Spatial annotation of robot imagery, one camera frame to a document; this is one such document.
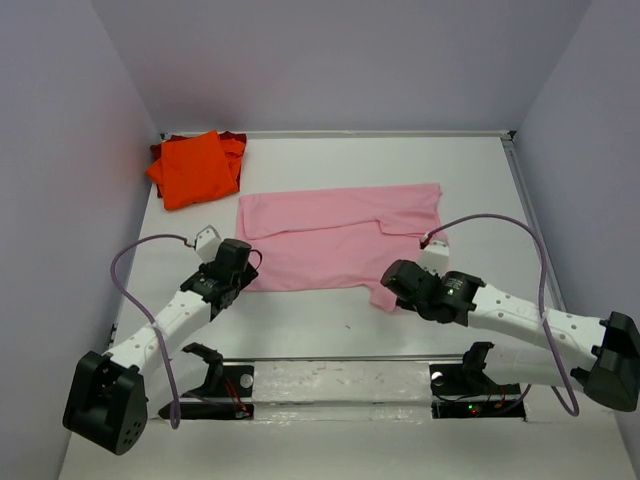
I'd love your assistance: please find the orange folded t shirt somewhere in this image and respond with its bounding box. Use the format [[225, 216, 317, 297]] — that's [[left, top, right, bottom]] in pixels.
[[145, 129, 247, 212]]

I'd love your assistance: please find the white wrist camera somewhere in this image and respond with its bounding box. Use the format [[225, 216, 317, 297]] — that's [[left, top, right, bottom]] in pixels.
[[416, 237, 450, 276], [186, 225, 222, 263]]

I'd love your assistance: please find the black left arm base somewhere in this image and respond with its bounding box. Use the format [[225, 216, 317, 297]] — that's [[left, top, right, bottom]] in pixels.
[[179, 342, 255, 421]]

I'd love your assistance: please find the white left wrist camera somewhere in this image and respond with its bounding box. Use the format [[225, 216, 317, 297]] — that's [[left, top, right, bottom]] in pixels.
[[186, 225, 222, 263]]

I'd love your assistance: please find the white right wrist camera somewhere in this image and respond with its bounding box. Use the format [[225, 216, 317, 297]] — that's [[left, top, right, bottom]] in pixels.
[[416, 237, 450, 276]]

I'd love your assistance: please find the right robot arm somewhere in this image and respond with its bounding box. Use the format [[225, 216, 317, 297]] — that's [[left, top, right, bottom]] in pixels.
[[381, 260, 639, 412]]

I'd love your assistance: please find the pink t shirt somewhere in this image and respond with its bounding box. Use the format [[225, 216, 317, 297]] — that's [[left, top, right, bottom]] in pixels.
[[236, 184, 442, 313]]

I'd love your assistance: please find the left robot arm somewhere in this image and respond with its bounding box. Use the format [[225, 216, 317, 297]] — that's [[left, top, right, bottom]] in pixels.
[[62, 230, 258, 455]]

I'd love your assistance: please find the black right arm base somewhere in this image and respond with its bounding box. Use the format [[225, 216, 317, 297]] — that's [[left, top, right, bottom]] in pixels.
[[429, 342, 526, 420]]

